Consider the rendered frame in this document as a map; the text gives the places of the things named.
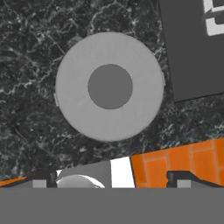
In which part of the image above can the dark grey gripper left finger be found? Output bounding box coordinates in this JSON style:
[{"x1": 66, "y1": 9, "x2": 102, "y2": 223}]
[{"x1": 6, "y1": 171, "x2": 58, "y2": 189}]

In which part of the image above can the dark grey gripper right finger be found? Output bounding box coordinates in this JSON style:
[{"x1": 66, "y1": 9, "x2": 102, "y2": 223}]
[{"x1": 165, "y1": 170, "x2": 224, "y2": 189}]

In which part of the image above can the grey round blender lid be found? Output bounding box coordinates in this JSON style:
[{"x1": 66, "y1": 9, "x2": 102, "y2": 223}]
[{"x1": 54, "y1": 31, "x2": 165, "y2": 144}]

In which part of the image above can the dark grey flat appliance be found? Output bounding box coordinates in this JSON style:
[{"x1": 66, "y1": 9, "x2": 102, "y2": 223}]
[{"x1": 158, "y1": 0, "x2": 224, "y2": 103}]

